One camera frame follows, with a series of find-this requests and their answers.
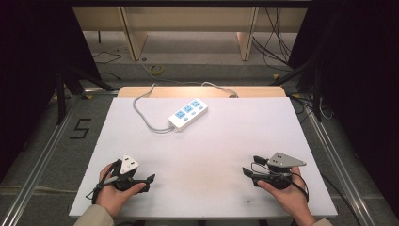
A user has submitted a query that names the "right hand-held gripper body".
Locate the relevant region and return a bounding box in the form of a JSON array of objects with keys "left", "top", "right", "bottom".
[{"left": 250, "top": 152, "right": 308, "bottom": 191}]

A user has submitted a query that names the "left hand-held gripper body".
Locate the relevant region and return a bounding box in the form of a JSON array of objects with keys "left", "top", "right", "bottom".
[{"left": 110, "top": 153, "right": 149, "bottom": 193}]

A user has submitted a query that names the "person's left hand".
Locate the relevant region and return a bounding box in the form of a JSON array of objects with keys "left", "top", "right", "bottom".
[{"left": 95, "top": 163, "right": 147, "bottom": 218}]

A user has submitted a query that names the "person's right hand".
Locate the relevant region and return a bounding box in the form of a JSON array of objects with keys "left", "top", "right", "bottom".
[{"left": 257, "top": 166, "right": 317, "bottom": 226}]

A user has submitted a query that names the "white power strip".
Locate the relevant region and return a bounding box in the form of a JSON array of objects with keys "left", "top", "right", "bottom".
[{"left": 168, "top": 97, "right": 209, "bottom": 133}]

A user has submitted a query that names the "black metal stand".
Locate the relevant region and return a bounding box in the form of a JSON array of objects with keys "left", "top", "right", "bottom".
[
  {"left": 54, "top": 65, "right": 116, "bottom": 125},
  {"left": 268, "top": 57, "right": 325, "bottom": 122}
]

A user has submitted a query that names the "wooden table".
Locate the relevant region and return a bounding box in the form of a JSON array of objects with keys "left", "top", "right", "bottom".
[{"left": 117, "top": 86, "right": 287, "bottom": 99}]

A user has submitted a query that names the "yellow tape roll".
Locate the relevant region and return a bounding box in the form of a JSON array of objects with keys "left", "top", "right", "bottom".
[{"left": 148, "top": 63, "right": 165, "bottom": 76}]

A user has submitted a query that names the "black curtain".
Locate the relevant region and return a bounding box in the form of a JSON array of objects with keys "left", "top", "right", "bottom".
[
  {"left": 0, "top": 0, "right": 102, "bottom": 183},
  {"left": 287, "top": 0, "right": 399, "bottom": 208}
]

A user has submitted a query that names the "light wooden bench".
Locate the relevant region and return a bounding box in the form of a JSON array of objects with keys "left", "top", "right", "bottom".
[{"left": 72, "top": 6, "right": 309, "bottom": 62}]

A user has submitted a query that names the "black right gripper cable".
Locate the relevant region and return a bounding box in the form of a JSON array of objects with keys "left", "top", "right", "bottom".
[{"left": 291, "top": 171, "right": 362, "bottom": 226}]

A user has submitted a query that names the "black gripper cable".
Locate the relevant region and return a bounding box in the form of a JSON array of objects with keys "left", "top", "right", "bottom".
[
  {"left": 291, "top": 171, "right": 362, "bottom": 226},
  {"left": 85, "top": 159, "right": 122, "bottom": 205}
]

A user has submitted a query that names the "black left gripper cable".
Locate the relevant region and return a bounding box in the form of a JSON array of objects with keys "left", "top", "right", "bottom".
[{"left": 85, "top": 159, "right": 122, "bottom": 205}]

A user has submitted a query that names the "grey power strip cable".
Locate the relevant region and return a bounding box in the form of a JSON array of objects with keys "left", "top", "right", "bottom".
[{"left": 132, "top": 81, "right": 240, "bottom": 135}]

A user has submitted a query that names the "metal floor rail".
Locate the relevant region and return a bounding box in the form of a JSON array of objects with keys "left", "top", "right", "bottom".
[
  {"left": 304, "top": 105, "right": 379, "bottom": 226},
  {"left": 0, "top": 102, "right": 76, "bottom": 226}
]

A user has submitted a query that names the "thin black floor cable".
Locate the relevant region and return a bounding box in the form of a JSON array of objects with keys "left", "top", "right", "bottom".
[{"left": 91, "top": 51, "right": 123, "bottom": 81}]

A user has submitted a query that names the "bundle of black cables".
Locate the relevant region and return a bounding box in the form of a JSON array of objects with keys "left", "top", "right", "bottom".
[{"left": 251, "top": 6, "right": 294, "bottom": 73}]

